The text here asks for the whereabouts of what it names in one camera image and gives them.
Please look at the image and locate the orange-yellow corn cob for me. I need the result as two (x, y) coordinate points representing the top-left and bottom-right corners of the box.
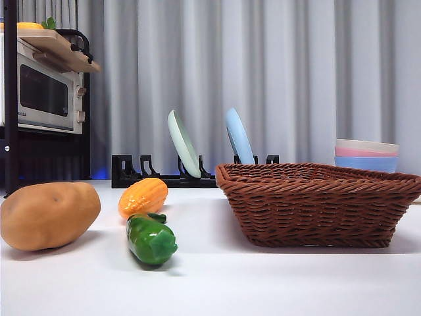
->
(118, 177), (169, 219)

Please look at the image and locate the brown woven wicker basket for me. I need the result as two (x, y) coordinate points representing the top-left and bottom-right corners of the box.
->
(215, 162), (421, 248)

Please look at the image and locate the brown potato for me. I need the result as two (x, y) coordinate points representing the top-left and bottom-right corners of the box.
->
(0, 181), (101, 252)

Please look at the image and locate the pale green plate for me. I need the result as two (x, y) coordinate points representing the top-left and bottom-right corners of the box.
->
(166, 109), (201, 178)

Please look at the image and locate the light blue plate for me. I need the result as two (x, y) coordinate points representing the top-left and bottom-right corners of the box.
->
(224, 107), (257, 165)

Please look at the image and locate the black plastic dish rack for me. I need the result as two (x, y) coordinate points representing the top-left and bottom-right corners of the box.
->
(111, 153), (280, 189)

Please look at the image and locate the grey pleated curtain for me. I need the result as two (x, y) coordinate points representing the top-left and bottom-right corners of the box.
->
(18, 0), (421, 181)

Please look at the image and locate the pink bowl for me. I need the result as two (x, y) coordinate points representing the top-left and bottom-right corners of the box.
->
(334, 146), (399, 158)

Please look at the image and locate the blue bowl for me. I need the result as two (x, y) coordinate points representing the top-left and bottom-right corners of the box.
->
(334, 155), (399, 174)

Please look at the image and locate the cream bowl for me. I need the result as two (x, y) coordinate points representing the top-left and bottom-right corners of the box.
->
(335, 138), (400, 154)

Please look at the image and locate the white toaster oven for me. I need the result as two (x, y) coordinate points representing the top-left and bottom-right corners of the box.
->
(0, 36), (85, 135)

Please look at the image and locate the wooden cutting board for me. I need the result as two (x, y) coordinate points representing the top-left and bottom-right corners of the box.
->
(16, 28), (101, 73)

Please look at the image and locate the black metal shelf frame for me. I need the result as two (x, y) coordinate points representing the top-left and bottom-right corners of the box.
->
(0, 0), (91, 198)

